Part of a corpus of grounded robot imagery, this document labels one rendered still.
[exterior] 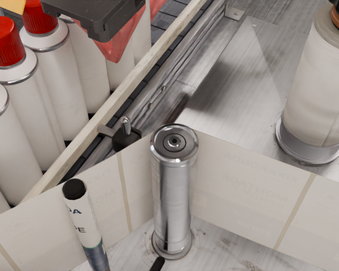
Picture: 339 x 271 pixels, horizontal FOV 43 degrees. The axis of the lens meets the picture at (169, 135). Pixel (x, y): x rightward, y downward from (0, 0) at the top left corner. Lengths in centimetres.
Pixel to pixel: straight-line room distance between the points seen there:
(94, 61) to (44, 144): 12
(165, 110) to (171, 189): 32
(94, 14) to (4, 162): 18
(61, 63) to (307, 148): 31
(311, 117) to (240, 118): 12
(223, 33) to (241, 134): 27
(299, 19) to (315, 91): 39
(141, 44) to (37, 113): 21
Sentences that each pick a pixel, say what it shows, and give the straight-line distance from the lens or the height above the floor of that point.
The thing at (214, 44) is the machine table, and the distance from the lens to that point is 77.
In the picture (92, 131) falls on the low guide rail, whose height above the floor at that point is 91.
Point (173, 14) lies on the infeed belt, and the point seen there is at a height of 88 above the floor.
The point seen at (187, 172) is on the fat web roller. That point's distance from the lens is 34.
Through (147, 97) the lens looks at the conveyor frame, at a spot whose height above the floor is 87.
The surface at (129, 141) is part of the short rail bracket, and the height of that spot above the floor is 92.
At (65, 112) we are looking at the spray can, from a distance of 53.
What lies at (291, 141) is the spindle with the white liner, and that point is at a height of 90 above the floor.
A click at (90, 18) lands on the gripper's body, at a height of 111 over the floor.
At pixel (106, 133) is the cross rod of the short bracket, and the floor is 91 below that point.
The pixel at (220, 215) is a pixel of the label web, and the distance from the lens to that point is 44.
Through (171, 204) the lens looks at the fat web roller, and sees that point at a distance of 38.
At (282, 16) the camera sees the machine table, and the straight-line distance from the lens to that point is 86.
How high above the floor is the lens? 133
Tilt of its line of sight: 53 degrees down
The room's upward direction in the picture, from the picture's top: 1 degrees clockwise
